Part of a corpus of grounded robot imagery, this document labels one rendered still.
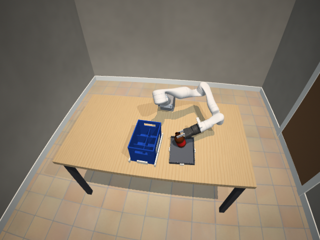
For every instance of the blue plastic crate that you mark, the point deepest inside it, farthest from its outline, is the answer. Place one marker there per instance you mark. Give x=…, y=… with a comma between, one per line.
x=144, y=142

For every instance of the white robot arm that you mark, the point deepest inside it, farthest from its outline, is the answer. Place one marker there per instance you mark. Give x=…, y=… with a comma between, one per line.
x=161, y=97

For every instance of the brown bottle with red label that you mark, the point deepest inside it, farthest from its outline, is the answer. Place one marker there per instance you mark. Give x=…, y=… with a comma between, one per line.
x=181, y=142

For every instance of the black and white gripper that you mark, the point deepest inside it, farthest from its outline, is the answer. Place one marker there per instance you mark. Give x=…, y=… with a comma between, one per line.
x=193, y=130

